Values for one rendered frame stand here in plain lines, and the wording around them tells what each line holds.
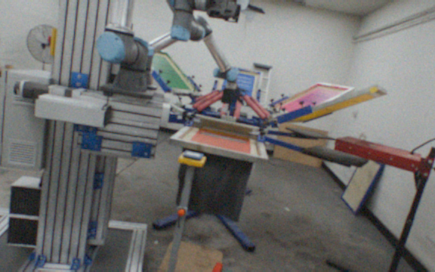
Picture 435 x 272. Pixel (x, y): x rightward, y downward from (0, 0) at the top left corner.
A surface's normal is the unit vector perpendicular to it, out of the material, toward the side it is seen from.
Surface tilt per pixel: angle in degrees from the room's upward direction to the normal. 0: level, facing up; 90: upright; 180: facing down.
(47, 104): 90
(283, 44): 90
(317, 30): 90
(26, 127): 90
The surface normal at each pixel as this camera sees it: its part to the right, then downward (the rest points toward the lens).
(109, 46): -0.32, 0.25
